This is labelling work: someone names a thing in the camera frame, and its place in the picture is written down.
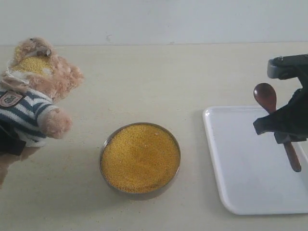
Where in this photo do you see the plush teddy bear striped shirt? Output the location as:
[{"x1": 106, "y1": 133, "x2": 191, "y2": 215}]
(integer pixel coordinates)
[{"x1": 0, "y1": 37, "x2": 84, "y2": 180}]

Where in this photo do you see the dark brown wooden spoon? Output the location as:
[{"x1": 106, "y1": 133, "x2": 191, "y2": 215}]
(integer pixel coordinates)
[{"x1": 254, "y1": 83, "x2": 302, "y2": 172}]

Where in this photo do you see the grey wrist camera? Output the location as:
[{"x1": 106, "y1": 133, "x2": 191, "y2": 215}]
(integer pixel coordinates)
[{"x1": 267, "y1": 54, "x2": 308, "y2": 80}]

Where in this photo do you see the white rectangular plastic tray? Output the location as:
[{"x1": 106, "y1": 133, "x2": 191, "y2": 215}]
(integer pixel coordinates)
[{"x1": 203, "y1": 106, "x2": 308, "y2": 215}]

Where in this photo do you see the metal bowl of yellow millet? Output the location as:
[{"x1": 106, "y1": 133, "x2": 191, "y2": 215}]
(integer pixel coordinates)
[{"x1": 99, "y1": 122, "x2": 181, "y2": 197}]

